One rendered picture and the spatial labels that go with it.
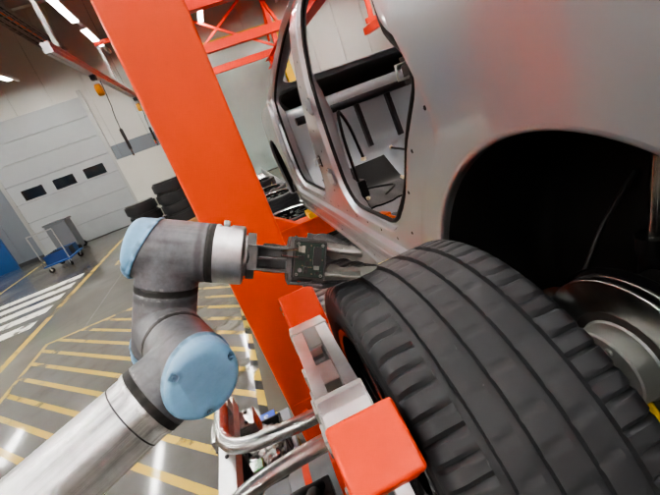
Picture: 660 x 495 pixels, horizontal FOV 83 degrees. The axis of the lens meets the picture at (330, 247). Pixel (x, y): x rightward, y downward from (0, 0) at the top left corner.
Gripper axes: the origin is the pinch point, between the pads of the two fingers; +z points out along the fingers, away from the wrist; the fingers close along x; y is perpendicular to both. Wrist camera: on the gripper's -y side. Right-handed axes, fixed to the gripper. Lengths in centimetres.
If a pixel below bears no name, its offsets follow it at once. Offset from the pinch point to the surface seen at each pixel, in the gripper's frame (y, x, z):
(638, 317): 9.6, -4.8, 44.1
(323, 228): -232, 15, 29
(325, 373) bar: 6.9, -16.3, -7.0
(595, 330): 3.4, -8.5, 42.6
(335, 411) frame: 18.2, -16.7, -7.7
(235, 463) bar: 0.0, -33.5, -19.1
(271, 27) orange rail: -795, 472, -38
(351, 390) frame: 16.5, -14.9, -5.5
